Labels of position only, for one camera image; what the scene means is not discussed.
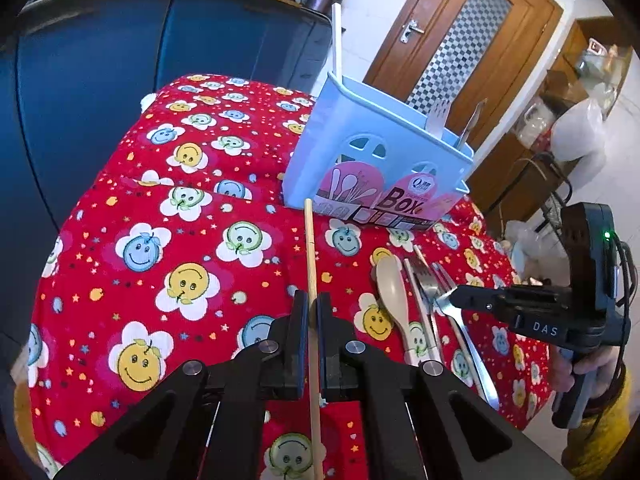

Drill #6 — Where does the beige wooden chopstick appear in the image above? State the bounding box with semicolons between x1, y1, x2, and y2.
304;198;324;479

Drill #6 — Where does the white silver chopstick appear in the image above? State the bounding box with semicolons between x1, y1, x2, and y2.
331;2;343;82

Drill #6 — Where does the silver metal knife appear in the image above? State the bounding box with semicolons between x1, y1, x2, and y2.
454;99;487;151

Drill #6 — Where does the silver metal fork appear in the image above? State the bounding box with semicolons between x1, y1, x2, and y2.
414;256;500;411
425;100;451;139

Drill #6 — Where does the yellow right sleeve forearm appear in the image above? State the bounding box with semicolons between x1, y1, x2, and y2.
561;364;631;479

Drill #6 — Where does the right hand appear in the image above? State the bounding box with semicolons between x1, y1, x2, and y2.
548;343;626;396

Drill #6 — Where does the beige plastic spoon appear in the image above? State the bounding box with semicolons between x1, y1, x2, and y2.
375;256;419;366

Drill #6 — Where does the wooden side shelf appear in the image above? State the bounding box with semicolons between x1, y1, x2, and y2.
469;16;632;238

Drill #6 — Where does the red smiley flower tablecloth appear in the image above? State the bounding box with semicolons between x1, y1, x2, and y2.
28;74;551;479

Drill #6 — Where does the white plastic bag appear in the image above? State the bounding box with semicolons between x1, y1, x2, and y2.
550;98;606;182

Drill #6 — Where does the light blue utensil box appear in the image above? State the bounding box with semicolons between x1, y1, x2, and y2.
282;75;474;230

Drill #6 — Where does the brown wooden door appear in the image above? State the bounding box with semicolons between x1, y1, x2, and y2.
364;0;562;148

